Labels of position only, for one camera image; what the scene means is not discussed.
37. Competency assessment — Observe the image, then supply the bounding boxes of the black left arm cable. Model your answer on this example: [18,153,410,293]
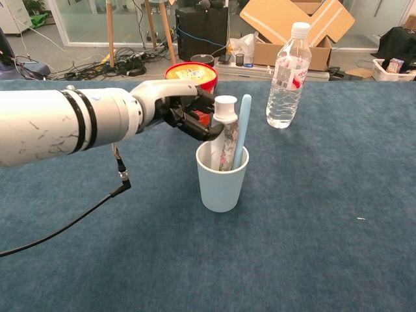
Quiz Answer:
[0,142,133,257]

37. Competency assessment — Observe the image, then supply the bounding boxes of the light blue toothbrush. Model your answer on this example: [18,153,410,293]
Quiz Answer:
[231,94,253,170]

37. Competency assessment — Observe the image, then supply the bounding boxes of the green plant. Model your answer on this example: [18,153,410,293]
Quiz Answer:
[24,0,48,29]

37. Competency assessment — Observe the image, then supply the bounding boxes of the open cardboard box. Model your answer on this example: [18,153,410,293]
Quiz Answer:
[239,0,356,72]

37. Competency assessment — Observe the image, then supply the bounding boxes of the floral toothpaste tube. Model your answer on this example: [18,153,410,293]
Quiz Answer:
[210,95,243,172]

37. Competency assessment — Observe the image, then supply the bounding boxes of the blue-grey chair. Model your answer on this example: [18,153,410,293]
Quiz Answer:
[0,27,52,81]

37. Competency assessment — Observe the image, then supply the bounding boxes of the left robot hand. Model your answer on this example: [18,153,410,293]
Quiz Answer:
[129,79,225,143]

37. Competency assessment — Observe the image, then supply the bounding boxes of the flat cardboard sheet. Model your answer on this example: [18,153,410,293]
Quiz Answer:
[346,68,374,81]

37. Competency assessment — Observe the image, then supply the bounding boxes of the wooden stand legs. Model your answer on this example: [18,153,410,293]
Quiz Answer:
[105,0,177,68]

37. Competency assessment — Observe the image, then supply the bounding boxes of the black cloth bag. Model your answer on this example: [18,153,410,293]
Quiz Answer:
[379,26,416,71]

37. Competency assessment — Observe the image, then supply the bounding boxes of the small printed box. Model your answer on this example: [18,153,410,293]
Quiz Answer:
[386,57,406,74]

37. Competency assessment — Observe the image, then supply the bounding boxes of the black computer case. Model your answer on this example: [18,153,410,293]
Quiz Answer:
[175,5,229,62]

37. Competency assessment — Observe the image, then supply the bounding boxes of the clear water bottle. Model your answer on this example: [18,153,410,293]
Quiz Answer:
[265,21,313,129]

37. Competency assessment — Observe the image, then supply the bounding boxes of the white plastic cup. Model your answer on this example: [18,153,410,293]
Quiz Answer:
[195,142,250,214]

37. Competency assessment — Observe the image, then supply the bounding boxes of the red paper tub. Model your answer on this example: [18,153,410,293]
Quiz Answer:
[164,62,218,127]

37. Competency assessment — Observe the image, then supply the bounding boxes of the black floor cable bundle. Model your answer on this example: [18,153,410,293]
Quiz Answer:
[53,47,170,81]

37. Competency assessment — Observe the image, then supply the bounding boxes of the white cabinet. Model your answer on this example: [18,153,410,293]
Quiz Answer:
[0,0,33,35]

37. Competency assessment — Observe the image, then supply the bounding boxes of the aluminium rails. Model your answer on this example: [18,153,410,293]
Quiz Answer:
[215,61,331,82]

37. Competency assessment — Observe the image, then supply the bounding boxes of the white plastic basket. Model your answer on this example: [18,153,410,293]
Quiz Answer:
[372,58,416,82]

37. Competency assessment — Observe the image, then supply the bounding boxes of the white plastic bag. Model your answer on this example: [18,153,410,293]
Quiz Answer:
[227,32,257,65]

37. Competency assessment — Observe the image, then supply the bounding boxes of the blue carpet table cover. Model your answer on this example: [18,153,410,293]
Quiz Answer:
[0,79,416,312]

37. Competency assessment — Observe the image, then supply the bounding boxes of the black metal plate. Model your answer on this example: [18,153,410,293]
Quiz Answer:
[328,66,354,82]

